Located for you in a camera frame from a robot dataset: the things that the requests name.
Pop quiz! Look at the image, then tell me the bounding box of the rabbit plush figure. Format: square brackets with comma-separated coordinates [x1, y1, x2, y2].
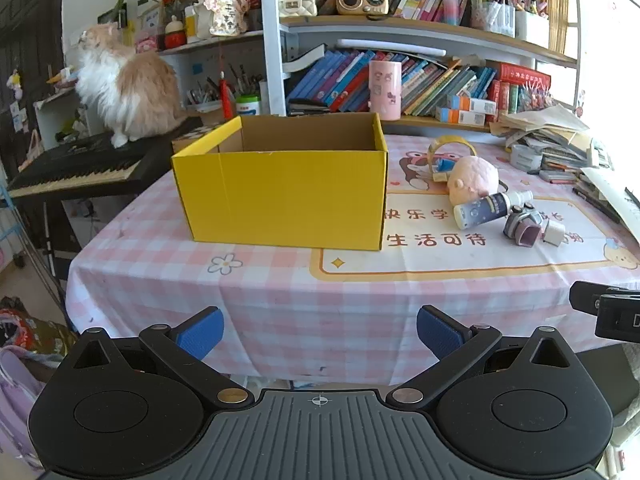
[197, 0, 250, 37]

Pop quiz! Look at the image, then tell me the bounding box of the white printed worksheet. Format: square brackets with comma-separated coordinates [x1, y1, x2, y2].
[580, 167, 640, 226]

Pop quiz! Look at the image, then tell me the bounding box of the pink plush pig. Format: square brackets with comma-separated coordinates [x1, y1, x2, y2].
[446, 156, 501, 206]

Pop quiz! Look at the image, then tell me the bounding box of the white green-lidded wipes canister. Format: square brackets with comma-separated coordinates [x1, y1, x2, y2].
[235, 94, 262, 117]

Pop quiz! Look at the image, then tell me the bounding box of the clear jar of pens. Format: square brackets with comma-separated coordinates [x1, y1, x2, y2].
[470, 0, 516, 38]

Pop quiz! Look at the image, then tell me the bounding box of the dark metal door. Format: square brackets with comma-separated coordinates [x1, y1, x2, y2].
[0, 0, 63, 171]

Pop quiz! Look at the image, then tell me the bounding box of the grey purple toy car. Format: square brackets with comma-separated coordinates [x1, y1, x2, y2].
[502, 202, 546, 248]

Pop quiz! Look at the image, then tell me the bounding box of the fluffy orange white cat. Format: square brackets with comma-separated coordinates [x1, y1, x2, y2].
[75, 22, 188, 150]

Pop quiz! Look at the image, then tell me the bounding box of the black electronic keyboard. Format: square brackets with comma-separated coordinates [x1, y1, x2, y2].
[7, 117, 203, 200]

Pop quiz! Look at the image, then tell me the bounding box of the pink cartoon cylinder cup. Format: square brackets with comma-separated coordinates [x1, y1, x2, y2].
[369, 60, 402, 122]

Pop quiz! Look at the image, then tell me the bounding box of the messy stack of papers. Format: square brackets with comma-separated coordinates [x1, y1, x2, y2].
[492, 105, 613, 171]

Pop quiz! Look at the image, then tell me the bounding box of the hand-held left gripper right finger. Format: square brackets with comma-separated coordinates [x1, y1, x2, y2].
[386, 305, 576, 409]

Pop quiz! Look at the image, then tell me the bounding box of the red patterned bag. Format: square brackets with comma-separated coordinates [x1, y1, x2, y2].
[0, 297, 76, 361]

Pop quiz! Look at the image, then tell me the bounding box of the small blue spray bottle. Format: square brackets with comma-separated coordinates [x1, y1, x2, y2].
[454, 190, 535, 228]

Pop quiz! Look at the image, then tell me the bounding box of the red hanging tassel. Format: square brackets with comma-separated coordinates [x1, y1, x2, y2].
[218, 35, 235, 118]

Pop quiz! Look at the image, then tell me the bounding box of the pink checkered tablecloth desktop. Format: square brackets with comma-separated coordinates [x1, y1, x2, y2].
[65, 132, 640, 386]

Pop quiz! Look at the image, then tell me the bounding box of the yellow cardboard box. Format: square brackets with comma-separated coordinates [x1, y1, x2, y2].
[171, 112, 389, 252]

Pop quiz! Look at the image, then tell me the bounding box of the wooden chessboard box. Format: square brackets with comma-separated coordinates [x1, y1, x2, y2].
[171, 125, 221, 156]

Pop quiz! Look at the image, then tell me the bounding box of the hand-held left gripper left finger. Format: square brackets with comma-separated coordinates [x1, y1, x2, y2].
[65, 306, 256, 410]

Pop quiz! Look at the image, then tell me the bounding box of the row of blue picture books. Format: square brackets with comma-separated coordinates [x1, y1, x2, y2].
[287, 49, 498, 116]

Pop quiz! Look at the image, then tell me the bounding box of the orange white carton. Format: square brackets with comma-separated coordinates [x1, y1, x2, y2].
[436, 107, 487, 127]
[452, 95, 497, 113]

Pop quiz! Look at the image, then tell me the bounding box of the white storage box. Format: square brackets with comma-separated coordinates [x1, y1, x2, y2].
[515, 10, 551, 43]

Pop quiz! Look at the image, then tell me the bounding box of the pen holder with pens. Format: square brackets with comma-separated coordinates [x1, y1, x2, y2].
[187, 75, 223, 126]

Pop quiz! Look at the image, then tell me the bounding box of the purple backpack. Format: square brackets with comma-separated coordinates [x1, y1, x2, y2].
[0, 350, 46, 466]

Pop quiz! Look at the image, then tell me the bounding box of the white lamp bar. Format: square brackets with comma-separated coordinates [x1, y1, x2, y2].
[336, 39, 446, 58]

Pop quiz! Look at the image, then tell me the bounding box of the white wooden bookshelf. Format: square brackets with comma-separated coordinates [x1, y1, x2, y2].
[155, 0, 583, 136]

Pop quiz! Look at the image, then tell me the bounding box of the large red dictionary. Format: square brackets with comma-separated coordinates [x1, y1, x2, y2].
[487, 62, 552, 92]

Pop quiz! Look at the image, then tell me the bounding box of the green potted plant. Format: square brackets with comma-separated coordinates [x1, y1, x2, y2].
[97, 0, 156, 31]

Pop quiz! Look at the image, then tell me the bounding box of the red apple-shaped jar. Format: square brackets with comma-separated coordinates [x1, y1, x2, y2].
[164, 15, 187, 50]

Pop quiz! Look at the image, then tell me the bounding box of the bag of colourful candy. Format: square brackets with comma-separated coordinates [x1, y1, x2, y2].
[517, 85, 556, 111]

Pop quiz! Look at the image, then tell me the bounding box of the yellow tape roll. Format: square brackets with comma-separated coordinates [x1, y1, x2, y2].
[428, 136, 477, 181]

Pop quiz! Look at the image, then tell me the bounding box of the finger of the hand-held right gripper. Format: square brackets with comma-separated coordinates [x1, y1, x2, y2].
[570, 281, 640, 316]

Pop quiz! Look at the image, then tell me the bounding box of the golden retro radio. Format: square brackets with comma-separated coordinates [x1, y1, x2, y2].
[336, 0, 388, 16]

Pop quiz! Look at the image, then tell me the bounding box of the black keyboard stand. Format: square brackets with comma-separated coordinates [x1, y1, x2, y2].
[42, 197, 86, 281]

